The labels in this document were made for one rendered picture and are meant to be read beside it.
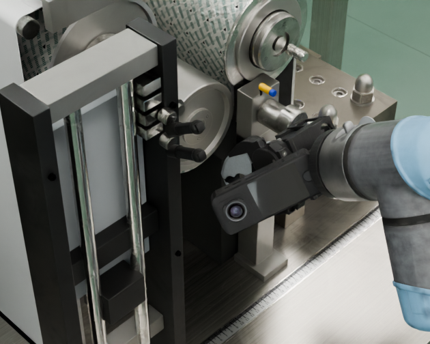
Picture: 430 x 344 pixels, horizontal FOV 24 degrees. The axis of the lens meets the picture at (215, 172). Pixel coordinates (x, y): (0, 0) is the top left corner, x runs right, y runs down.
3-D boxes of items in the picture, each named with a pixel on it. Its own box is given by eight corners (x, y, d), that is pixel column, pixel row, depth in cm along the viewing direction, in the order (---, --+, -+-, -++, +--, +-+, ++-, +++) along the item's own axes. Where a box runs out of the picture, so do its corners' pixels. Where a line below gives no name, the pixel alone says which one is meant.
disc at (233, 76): (225, 111, 123) (226, 9, 113) (222, 109, 124) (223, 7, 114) (304, 62, 131) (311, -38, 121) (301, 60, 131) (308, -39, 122)
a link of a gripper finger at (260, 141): (250, 174, 113) (294, 171, 105) (239, 181, 112) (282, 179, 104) (233, 136, 112) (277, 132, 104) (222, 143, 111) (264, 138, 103)
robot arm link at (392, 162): (433, 219, 84) (413, 121, 83) (351, 218, 94) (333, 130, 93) (497, 196, 88) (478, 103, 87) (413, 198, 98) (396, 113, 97)
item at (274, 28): (280, 8, 118) (308, 24, 124) (267, 1, 119) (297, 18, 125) (250, 64, 119) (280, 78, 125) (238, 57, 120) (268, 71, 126)
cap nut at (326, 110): (327, 142, 142) (330, 117, 139) (308, 130, 144) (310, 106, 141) (344, 130, 144) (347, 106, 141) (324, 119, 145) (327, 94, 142)
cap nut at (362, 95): (364, 109, 147) (367, 85, 144) (345, 99, 149) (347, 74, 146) (379, 99, 149) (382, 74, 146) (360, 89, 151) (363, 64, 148)
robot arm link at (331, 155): (360, 215, 94) (327, 138, 93) (331, 215, 98) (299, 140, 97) (413, 179, 98) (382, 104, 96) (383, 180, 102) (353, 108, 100)
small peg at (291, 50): (305, 50, 121) (310, 53, 122) (288, 41, 122) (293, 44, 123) (299, 61, 121) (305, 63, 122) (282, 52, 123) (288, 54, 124)
